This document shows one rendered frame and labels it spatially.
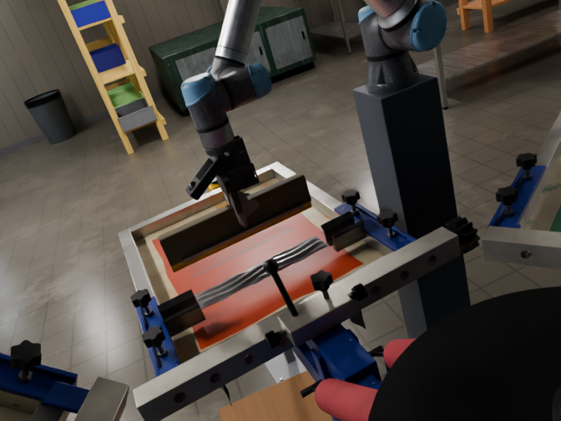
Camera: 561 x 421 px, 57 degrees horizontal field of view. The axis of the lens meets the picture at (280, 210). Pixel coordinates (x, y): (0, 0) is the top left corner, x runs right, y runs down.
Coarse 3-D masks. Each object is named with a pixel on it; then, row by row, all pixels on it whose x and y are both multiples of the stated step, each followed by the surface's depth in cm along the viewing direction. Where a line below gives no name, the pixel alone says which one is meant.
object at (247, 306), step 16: (240, 256) 137; (176, 272) 139; (208, 272) 134; (224, 272) 132; (240, 272) 130; (176, 288) 132; (192, 288) 130; (208, 288) 128; (256, 288) 122; (272, 288) 120; (224, 304) 120; (240, 304) 118; (256, 304) 116; (272, 304) 115; (208, 320) 116; (224, 320) 115; (240, 320) 113; (256, 320) 111; (208, 336) 111; (224, 336) 110
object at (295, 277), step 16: (288, 224) 145; (304, 224) 142; (288, 240) 137; (304, 240) 135; (256, 256) 134; (320, 256) 126; (336, 256) 124; (352, 256) 122; (288, 272) 124; (304, 272) 122; (336, 272) 118; (288, 288) 118; (304, 288) 116
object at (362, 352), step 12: (324, 336) 88; (336, 336) 88; (348, 336) 87; (324, 348) 86; (336, 348) 85; (348, 348) 84; (360, 348) 84; (324, 360) 87; (336, 360) 83; (348, 360) 82; (360, 360) 81; (372, 360) 81; (336, 372) 82; (348, 372) 80; (360, 372) 80; (372, 372) 81
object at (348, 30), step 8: (296, 0) 835; (336, 0) 690; (328, 24) 855; (336, 24) 832; (344, 24) 704; (352, 24) 792; (312, 32) 836; (320, 32) 816; (328, 32) 796; (336, 32) 776; (344, 32) 708; (352, 32) 741; (360, 32) 726
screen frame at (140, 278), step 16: (272, 176) 176; (288, 176) 165; (320, 192) 148; (176, 208) 168; (192, 208) 168; (320, 208) 146; (144, 224) 164; (160, 224) 165; (128, 240) 158; (368, 240) 123; (128, 256) 148; (384, 256) 112; (144, 272) 137; (352, 272) 111; (144, 288) 130; (176, 352) 106
